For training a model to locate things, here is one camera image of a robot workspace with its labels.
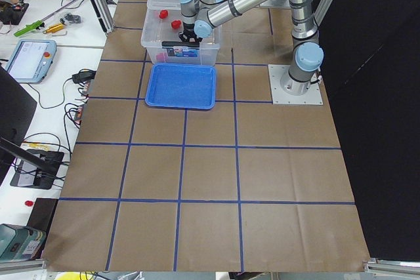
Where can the red block with knob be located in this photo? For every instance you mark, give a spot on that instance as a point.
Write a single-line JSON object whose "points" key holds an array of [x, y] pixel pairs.
{"points": [[176, 24]]}

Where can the black power adapter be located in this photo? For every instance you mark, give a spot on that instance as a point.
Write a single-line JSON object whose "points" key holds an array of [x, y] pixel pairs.
{"points": [[83, 76]]}

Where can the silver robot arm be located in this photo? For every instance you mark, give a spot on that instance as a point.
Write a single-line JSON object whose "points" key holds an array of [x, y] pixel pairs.
{"points": [[201, 17]]}

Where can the black electronics box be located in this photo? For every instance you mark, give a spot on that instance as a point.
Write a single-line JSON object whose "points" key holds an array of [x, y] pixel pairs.
{"points": [[27, 175]]}

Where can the teach pendant tablet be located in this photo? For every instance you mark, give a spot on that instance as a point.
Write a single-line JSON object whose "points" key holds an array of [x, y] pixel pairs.
{"points": [[31, 60]]}

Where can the gold cylinder tool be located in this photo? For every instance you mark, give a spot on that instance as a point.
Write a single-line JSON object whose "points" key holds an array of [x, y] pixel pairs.
{"points": [[54, 28]]}

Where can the black monitor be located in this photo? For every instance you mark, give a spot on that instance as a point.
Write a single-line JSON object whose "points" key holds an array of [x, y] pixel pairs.
{"points": [[17, 112]]}

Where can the green device box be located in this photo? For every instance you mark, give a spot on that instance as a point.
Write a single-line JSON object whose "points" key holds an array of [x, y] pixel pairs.
{"points": [[20, 243]]}

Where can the small red cap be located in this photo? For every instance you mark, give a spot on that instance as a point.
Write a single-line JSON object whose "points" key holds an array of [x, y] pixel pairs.
{"points": [[29, 203]]}

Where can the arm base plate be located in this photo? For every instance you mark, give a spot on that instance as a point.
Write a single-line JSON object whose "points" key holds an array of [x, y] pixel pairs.
{"points": [[279, 4], [286, 91]]}

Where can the red block near latch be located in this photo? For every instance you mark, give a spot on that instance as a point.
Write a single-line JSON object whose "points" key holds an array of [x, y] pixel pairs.
{"points": [[163, 14]]}

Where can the brown paper table cover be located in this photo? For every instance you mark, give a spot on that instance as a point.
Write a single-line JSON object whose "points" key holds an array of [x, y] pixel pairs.
{"points": [[245, 186]]}

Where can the black box latch handle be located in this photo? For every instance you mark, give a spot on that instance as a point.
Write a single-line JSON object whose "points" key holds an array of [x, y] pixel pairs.
{"points": [[167, 44]]}

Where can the blue plastic tray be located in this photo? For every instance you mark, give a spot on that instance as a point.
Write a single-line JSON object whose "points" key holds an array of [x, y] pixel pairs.
{"points": [[182, 86]]}

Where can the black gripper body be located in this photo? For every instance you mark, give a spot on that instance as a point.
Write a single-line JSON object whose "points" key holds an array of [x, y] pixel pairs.
{"points": [[188, 29]]}

